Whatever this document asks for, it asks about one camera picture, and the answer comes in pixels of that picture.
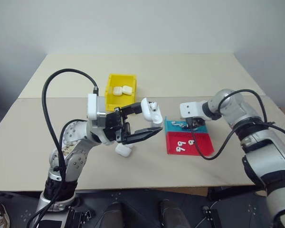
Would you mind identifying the black base platform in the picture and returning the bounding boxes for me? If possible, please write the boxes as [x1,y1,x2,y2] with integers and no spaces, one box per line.
[0,186,274,228]

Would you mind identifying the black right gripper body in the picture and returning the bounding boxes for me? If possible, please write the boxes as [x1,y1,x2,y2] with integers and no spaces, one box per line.
[186,117,207,128]

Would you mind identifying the black metal bracket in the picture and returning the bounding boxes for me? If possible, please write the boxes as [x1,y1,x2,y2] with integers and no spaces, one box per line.
[201,206,222,228]

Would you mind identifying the red plastic tray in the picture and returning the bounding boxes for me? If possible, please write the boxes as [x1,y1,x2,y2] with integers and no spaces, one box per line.
[165,132,215,156]

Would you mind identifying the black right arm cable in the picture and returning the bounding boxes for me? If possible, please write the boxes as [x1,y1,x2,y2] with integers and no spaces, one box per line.
[190,89,285,162]

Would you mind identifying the teal plastic tray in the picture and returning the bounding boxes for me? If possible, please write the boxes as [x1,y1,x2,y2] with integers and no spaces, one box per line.
[164,116,209,134]

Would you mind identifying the yellow plastic bin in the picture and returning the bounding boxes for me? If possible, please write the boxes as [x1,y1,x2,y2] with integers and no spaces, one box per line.
[104,74,137,113]

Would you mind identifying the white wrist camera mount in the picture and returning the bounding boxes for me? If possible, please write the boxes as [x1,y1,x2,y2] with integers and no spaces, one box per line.
[86,94,108,130]
[179,101,204,119]

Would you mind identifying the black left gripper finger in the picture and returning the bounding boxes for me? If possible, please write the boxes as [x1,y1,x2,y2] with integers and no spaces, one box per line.
[123,127,163,146]
[121,102,143,117]

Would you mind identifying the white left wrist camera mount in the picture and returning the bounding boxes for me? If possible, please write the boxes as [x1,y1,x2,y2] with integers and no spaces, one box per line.
[86,94,108,130]

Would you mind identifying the dark rounded shape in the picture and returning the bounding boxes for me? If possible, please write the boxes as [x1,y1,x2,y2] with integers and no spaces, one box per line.
[101,201,124,228]
[158,200,191,228]

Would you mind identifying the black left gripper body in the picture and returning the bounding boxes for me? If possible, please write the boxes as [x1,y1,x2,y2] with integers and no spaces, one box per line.
[104,107,131,145]

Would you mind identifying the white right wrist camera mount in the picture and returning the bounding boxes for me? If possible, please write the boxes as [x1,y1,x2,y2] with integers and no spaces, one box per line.
[179,101,204,119]

